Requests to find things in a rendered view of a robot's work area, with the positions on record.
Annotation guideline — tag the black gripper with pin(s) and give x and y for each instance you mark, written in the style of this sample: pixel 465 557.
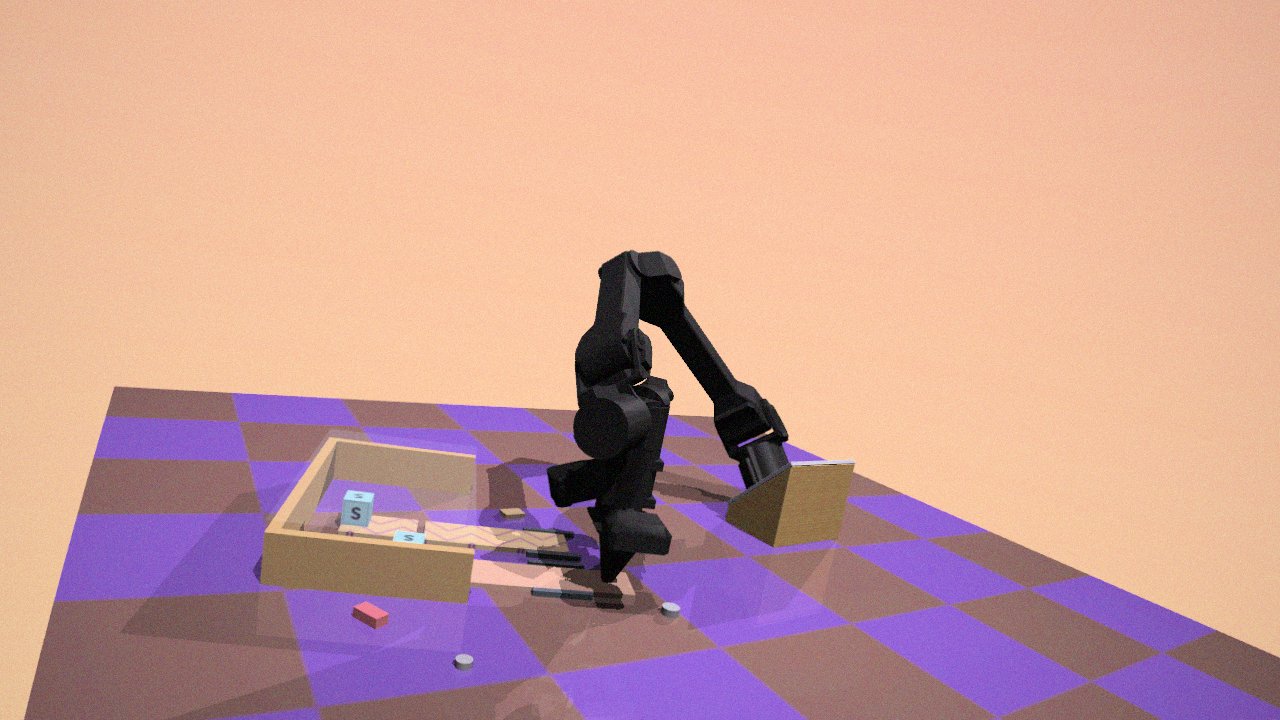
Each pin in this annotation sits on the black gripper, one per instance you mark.
pixel 624 528

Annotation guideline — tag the pink rectangular block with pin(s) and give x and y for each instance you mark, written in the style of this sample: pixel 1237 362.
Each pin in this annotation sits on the pink rectangular block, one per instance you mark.
pixel 370 615

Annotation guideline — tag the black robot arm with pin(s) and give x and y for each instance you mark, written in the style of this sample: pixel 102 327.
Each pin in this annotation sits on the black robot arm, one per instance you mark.
pixel 615 417

